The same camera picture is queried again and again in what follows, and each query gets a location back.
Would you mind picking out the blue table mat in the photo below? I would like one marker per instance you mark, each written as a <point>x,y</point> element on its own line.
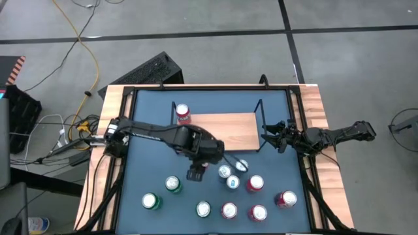
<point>147,173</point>

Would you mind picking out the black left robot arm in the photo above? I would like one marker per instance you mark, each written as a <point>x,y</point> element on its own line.
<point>147,130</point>

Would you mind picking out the black case orange striped edge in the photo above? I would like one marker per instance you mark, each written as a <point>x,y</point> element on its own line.
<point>8,68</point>

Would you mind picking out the black table clamp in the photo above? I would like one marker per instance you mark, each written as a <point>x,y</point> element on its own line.
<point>263,76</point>
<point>161,84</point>

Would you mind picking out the silver blue slim can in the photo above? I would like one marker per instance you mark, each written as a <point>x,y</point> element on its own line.
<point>224,171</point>
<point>232,182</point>
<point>241,164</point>

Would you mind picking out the white blue yellow bottle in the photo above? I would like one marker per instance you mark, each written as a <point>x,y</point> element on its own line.
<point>38,225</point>

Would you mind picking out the gray metal stand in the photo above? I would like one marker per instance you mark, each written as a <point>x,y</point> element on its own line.
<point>406,125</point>

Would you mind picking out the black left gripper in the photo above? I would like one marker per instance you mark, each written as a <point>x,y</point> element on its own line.
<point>205,147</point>

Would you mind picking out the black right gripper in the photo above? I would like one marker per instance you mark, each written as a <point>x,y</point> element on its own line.
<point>294,140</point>

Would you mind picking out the green soda can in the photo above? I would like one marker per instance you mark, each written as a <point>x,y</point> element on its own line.
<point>203,209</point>
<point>149,200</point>
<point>172,183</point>

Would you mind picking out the black power strip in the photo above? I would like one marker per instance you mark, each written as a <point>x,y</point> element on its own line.
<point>65,147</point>

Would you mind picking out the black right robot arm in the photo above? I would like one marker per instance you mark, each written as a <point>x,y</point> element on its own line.
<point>346,134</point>

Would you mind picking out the black desk leg beam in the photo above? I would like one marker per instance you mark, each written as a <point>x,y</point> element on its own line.
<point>45,182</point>

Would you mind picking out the black plastic crate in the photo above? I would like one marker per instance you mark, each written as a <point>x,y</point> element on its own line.
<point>23,117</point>

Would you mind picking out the gray cabinet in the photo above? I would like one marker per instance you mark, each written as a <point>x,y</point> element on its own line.
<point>4,143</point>

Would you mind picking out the black power adapter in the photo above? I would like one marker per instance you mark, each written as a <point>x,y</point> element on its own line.
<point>80,159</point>

